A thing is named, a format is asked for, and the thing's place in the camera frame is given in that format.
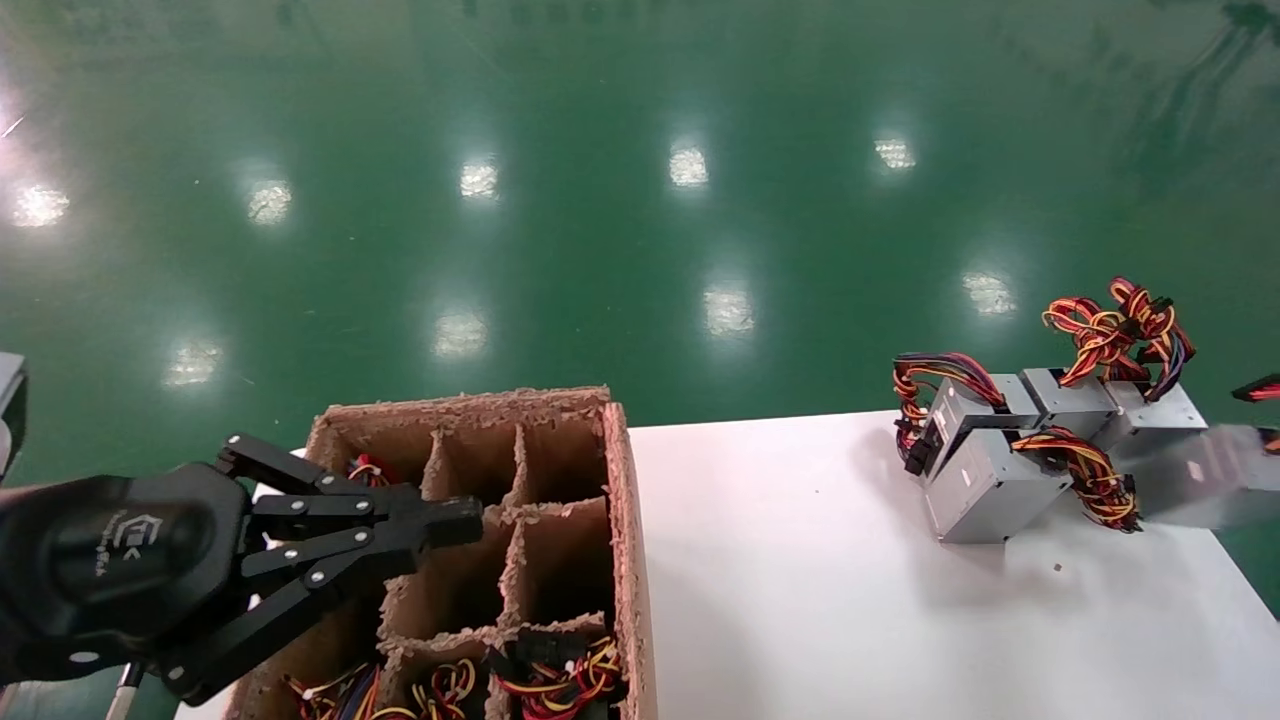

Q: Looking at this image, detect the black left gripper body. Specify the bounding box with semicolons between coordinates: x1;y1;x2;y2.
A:
0;462;253;687

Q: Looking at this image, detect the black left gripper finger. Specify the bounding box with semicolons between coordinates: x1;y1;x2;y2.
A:
214;432;487;546
158;520;487;706

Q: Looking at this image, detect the brown cardboard box with dividers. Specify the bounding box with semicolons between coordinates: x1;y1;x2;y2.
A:
225;385;660;720

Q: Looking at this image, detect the white pipe frame cart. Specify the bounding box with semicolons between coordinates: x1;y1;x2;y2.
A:
103;661;144;720

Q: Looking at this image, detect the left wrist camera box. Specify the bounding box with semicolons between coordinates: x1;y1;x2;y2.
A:
0;351;30;483

